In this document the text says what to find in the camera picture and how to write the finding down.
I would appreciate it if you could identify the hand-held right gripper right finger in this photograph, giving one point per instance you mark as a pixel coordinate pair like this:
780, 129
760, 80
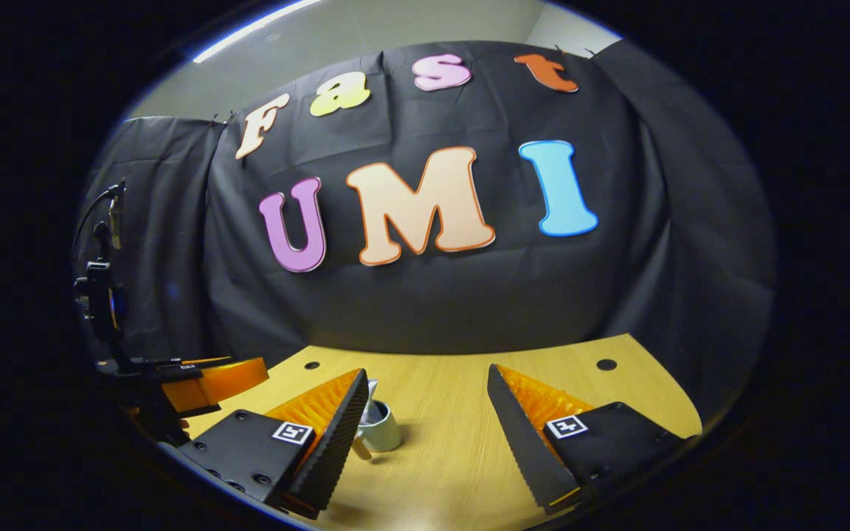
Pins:
517, 435

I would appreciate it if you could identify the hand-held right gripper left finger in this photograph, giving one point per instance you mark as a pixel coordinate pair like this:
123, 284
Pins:
340, 435

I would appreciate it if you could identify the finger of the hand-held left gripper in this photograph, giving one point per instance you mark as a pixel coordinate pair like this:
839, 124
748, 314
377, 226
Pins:
167, 366
218, 383

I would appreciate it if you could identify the white toothpaste tube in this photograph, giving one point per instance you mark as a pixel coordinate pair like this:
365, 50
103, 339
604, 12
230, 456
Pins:
372, 394

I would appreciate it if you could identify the wooden desktop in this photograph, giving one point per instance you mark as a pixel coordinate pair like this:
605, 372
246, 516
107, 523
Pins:
447, 442

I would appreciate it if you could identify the black backdrop cloth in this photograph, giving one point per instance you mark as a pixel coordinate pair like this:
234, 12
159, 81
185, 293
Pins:
432, 295

